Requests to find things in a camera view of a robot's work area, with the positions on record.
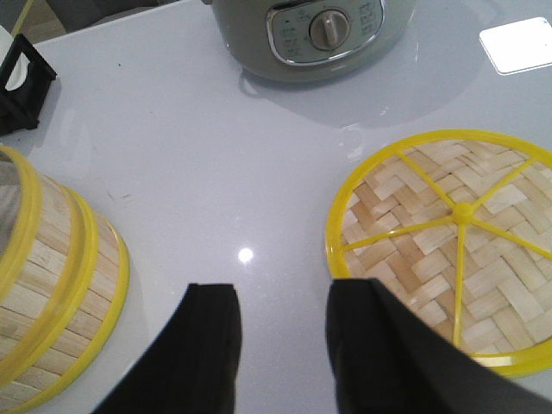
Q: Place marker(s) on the center bamboo steamer basket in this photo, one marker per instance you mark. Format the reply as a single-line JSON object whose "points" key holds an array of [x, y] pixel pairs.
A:
{"points": [[64, 280]]}

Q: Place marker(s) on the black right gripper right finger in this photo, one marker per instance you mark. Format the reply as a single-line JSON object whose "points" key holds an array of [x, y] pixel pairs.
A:
{"points": [[386, 360]]}

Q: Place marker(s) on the woven bamboo steamer lid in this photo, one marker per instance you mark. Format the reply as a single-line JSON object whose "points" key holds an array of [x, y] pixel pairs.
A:
{"points": [[457, 224]]}

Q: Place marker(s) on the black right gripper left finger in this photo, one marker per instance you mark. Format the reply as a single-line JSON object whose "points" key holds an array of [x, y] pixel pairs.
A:
{"points": [[192, 365]]}

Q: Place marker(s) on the green electric cooking pot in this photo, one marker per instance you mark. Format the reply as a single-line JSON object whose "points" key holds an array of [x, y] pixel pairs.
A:
{"points": [[308, 41]]}

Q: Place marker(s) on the black bowl rack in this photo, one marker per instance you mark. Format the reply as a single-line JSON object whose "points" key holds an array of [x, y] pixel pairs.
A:
{"points": [[20, 107]]}

